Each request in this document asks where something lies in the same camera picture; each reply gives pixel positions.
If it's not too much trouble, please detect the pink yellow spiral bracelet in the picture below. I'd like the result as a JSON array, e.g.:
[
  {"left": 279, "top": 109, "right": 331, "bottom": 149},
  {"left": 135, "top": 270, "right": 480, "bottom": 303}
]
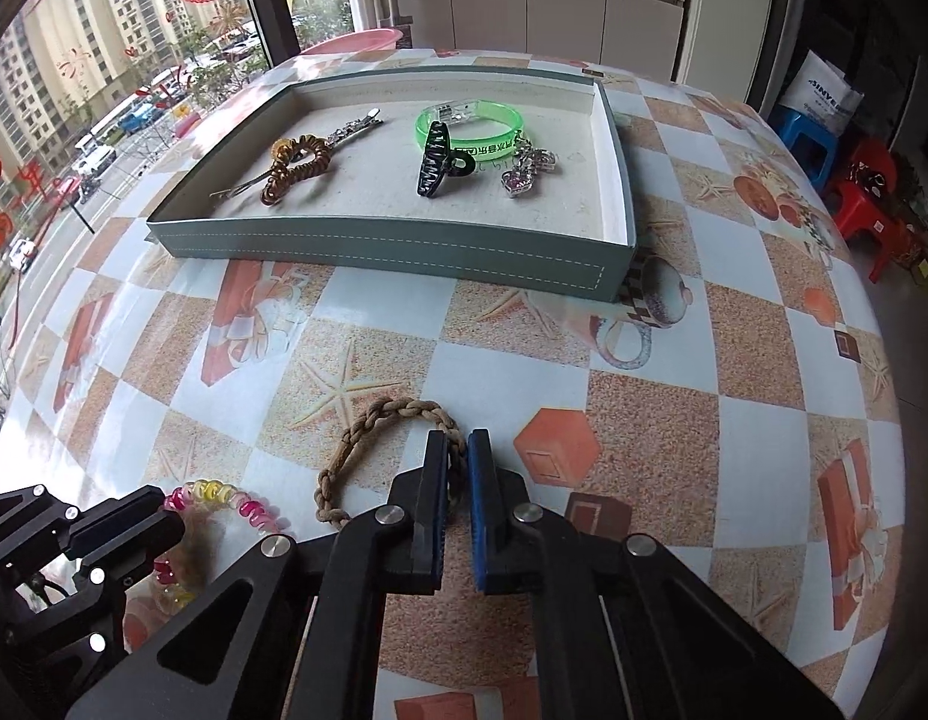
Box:
[{"left": 151, "top": 476, "right": 295, "bottom": 616}]

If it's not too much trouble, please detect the brown braided bracelet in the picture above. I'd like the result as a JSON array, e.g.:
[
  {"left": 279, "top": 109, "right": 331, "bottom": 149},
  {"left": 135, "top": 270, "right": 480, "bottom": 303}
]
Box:
[{"left": 314, "top": 395, "right": 469, "bottom": 530}]

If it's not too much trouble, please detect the brown spiral hair tie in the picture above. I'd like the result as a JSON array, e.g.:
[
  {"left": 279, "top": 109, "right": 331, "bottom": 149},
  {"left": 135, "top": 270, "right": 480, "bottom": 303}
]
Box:
[{"left": 259, "top": 133, "right": 336, "bottom": 208}]

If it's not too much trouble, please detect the silver heart pendant charm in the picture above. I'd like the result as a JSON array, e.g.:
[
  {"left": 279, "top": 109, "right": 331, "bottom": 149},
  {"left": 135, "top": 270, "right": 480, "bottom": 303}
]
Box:
[{"left": 501, "top": 166, "right": 537, "bottom": 199}]

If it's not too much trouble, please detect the silver heart brooch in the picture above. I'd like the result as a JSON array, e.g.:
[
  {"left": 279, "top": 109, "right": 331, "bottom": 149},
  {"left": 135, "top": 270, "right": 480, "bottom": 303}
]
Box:
[{"left": 514, "top": 135, "right": 557, "bottom": 176}]

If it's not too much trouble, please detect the silver barrette hair clip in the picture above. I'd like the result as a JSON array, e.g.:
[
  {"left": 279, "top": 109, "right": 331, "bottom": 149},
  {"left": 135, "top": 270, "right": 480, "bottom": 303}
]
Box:
[{"left": 324, "top": 109, "right": 382, "bottom": 149}]

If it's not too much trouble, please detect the black claw hair clip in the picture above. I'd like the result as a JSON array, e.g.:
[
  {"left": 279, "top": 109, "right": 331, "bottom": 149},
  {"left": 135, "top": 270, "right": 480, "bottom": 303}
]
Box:
[{"left": 415, "top": 117, "right": 477, "bottom": 199}]

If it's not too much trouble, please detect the green translucent bangle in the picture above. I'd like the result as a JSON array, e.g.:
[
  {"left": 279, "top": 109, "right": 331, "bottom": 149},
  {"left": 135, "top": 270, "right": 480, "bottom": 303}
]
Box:
[{"left": 415, "top": 99, "right": 524, "bottom": 163}]

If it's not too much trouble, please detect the beige hair clip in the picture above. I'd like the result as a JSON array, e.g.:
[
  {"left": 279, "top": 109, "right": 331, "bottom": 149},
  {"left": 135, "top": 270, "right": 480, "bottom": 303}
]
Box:
[{"left": 208, "top": 171, "right": 272, "bottom": 199}]

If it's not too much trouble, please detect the green shallow tray box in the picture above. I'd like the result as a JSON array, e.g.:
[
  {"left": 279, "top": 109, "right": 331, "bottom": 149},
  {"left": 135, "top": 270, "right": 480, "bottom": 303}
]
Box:
[{"left": 148, "top": 65, "right": 636, "bottom": 302}]

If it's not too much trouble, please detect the red plastic child chair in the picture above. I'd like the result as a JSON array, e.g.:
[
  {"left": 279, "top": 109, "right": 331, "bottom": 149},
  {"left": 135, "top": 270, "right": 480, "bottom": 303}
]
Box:
[{"left": 825, "top": 137, "right": 921, "bottom": 283}]

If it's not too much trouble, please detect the blue plastic stool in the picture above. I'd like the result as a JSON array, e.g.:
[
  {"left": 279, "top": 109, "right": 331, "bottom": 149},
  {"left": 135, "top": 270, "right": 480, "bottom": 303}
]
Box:
[{"left": 770, "top": 106, "right": 839, "bottom": 190}]

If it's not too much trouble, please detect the pink plastic basin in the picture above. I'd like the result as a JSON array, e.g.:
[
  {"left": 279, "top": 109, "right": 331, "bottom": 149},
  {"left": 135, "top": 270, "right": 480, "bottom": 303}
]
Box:
[{"left": 301, "top": 28, "right": 402, "bottom": 55}]

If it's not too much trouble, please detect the white shopping bag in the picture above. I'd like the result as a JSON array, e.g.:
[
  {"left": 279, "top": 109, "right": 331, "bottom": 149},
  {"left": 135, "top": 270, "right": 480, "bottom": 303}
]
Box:
[{"left": 780, "top": 50, "right": 864, "bottom": 137}]

